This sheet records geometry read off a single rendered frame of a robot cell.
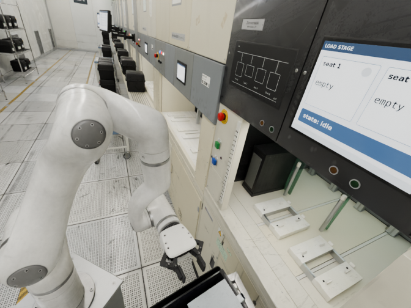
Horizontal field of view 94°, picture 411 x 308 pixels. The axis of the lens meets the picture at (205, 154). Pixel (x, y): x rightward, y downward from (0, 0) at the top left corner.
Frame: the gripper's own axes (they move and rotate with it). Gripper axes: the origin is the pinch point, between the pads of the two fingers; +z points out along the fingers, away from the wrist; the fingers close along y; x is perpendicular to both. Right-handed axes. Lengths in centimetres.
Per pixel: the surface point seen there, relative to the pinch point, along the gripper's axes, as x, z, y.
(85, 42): -65, -1368, -97
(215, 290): 2.8, 8.7, -2.0
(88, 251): -107, -96, 32
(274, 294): -18.3, 15.3, -29.3
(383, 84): 57, 11, -26
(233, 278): -29.3, 0.5, -24.6
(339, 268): -15, 23, -60
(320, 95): 52, 0, -28
